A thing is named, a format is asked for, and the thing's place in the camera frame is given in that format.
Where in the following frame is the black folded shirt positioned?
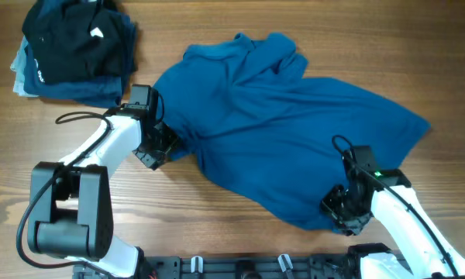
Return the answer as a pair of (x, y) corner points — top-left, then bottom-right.
(22, 1), (124, 84)

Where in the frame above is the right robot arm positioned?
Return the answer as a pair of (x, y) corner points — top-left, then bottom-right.
(320, 146), (465, 278)

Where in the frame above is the white rail clip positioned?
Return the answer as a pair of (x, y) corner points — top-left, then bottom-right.
(190, 256), (204, 274)
(277, 253), (293, 273)

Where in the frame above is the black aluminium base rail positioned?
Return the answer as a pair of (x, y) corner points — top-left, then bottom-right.
(71, 253), (373, 279)

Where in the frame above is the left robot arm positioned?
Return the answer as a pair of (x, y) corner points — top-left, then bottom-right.
(16, 84), (179, 278)

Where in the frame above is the right white rail clip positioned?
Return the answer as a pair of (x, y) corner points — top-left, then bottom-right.
(277, 253), (293, 273)

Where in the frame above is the blue t-shirt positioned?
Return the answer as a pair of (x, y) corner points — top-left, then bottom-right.
(155, 33), (430, 230)

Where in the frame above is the left white rail clip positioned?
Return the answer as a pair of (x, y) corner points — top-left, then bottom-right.
(190, 256), (204, 274)

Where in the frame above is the left black cable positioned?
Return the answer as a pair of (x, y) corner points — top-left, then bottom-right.
(15, 111), (117, 276)

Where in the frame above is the light grey folded shirt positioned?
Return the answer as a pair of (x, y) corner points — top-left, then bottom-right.
(10, 37), (37, 98)

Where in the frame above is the navy folded shirt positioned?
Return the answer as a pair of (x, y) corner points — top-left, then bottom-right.
(24, 1), (136, 108)

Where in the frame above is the right black cable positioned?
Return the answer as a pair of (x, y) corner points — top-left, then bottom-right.
(331, 134), (460, 277)

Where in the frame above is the black cable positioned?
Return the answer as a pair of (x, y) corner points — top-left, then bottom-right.
(331, 134), (460, 277)
(15, 111), (117, 276)

